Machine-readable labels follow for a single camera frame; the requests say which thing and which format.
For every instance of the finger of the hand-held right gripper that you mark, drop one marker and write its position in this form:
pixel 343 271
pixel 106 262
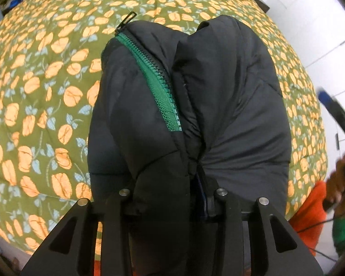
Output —
pixel 327 97

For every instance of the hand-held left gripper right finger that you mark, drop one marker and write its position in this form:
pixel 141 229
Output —
pixel 208 207

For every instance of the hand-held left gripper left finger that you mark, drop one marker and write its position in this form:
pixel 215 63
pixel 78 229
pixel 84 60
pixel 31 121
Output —
pixel 118 207

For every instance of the black puffer jacket green zipper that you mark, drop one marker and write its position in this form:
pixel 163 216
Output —
pixel 233 92

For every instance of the person's right hand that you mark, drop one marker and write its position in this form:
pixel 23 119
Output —
pixel 337 184

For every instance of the orange cloth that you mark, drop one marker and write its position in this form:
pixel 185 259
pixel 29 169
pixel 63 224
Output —
pixel 307 215

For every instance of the green orange floral bedspread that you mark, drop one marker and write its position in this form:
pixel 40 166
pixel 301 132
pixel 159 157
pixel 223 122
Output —
pixel 46 92

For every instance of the blue object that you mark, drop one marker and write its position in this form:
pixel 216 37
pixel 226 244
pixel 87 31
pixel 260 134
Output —
pixel 13 3

